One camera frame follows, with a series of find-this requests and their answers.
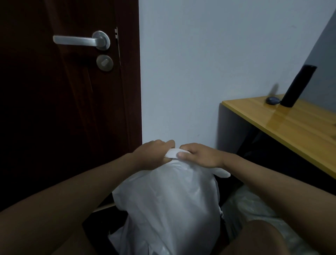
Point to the person's right hand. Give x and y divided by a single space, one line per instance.
204 156

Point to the person's left hand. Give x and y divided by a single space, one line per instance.
152 155

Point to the white bag with red print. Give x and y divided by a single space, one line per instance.
173 207

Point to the grey woven sack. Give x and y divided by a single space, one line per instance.
252 210

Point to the person's left forearm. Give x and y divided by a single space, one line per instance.
60 205

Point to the person's right forearm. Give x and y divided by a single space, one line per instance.
288 194

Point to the person's right leg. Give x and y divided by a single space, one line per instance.
257 239

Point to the person's leg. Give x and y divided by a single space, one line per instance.
257 239
73 244

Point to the person's left leg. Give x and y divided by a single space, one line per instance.
73 244

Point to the small dark round case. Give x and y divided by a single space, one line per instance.
272 100

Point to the dark brown wooden door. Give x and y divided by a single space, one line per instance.
130 65

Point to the yellow wooden desk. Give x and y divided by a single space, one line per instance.
291 123

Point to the silver thumb-turn lock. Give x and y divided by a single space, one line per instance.
104 63

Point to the silver door latch plate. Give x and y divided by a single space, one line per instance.
117 44

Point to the black cylindrical bottle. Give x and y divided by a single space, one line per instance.
298 86

